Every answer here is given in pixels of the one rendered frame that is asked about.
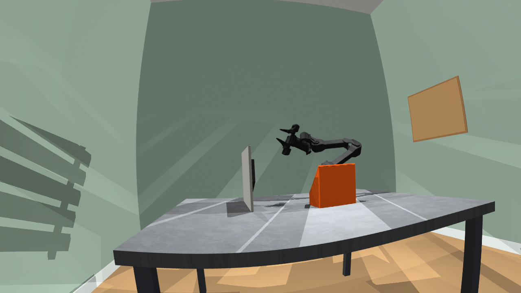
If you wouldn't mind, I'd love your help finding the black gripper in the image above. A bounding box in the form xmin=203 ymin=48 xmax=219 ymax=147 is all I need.
xmin=276 ymin=124 xmax=304 ymax=155

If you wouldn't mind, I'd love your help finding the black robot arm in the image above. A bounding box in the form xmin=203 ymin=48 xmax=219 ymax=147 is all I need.
xmin=300 ymin=132 xmax=361 ymax=165

